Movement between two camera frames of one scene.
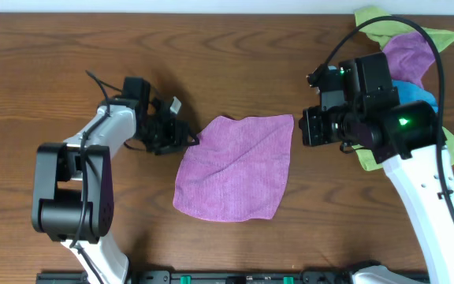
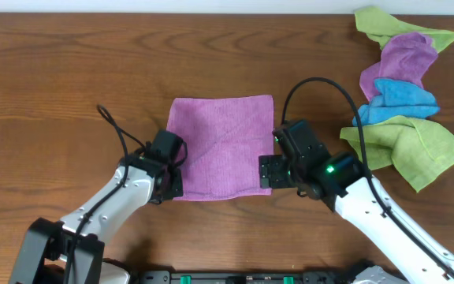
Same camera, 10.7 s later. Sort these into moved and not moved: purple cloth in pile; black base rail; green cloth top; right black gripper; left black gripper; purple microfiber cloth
Moved: purple microfiber cloth; left black gripper; right black gripper
Not moved: purple cloth in pile; black base rail; green cloth top
